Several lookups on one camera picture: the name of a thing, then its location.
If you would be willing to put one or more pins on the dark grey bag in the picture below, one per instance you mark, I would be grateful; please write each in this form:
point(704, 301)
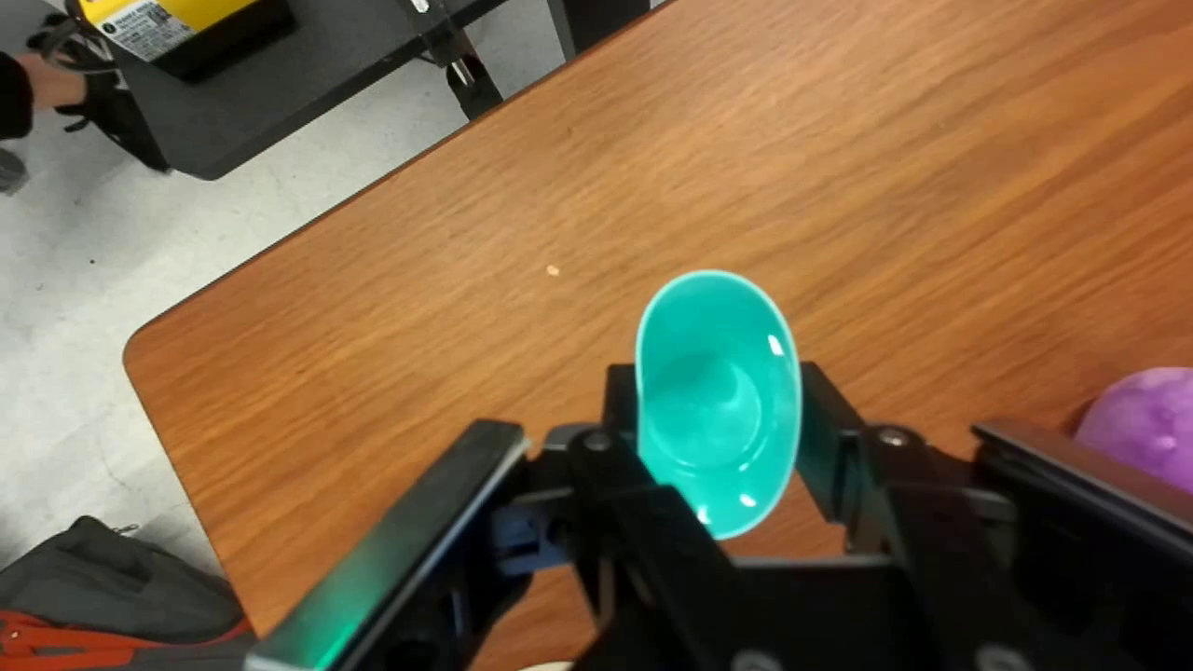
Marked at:
point(115, 584)

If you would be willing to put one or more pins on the black side cart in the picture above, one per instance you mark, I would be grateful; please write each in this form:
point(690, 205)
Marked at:
point(285, 86)

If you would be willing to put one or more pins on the yellow labelled box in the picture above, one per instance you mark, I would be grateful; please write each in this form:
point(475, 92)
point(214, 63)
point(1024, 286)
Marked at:
point(163, 21)

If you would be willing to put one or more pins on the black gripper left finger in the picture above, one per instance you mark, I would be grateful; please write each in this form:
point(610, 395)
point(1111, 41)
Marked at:
point(619, 497)

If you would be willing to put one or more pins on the purple ball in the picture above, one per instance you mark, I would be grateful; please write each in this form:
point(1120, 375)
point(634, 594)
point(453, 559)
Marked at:
point(1148, 424)

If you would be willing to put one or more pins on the teal plastic cup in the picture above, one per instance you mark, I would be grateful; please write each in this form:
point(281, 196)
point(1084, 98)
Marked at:
point(716, 395)

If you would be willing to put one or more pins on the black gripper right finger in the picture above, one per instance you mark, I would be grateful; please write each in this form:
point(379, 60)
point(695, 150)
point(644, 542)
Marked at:
point(919, 523)

